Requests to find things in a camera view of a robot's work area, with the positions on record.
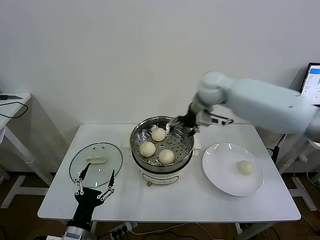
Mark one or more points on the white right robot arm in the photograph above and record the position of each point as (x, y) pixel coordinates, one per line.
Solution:
(262, 102)

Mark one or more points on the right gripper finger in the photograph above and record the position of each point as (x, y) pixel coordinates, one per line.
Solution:
(194, 130)
(175, 121)

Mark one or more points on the small white power adapter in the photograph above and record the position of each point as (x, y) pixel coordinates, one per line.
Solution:
(302, 158)

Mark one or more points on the grey open laptop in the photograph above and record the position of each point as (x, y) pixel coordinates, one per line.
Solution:
(312, 85)

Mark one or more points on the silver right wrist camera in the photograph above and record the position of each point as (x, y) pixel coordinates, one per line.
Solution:
(207, 119)

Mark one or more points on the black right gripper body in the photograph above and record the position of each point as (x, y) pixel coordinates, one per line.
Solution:
(190, 119)

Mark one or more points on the steel perforated steamer basket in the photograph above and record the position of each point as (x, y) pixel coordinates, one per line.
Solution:
(180, 147)

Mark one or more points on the white floor power strip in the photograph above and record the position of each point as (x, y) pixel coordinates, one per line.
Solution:
(122, 228)

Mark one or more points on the white steamed baozi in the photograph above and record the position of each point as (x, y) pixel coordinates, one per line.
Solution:
(147, 149)
(166, 157)
(246, 167)
(158, 134)

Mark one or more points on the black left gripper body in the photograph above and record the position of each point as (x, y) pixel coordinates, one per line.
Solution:
(86, 203)

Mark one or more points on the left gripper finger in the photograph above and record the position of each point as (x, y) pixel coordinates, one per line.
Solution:
(84, 172)
(111, 181)

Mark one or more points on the flat green tool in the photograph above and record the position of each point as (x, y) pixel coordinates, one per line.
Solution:
(10, 97)

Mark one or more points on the white electric cooker base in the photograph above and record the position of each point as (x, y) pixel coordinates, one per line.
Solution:
(160, 176)

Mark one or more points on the white side table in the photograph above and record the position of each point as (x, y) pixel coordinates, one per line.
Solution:
(25, 98)

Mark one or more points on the white round plate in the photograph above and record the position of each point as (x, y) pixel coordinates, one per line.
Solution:
(220, 170)

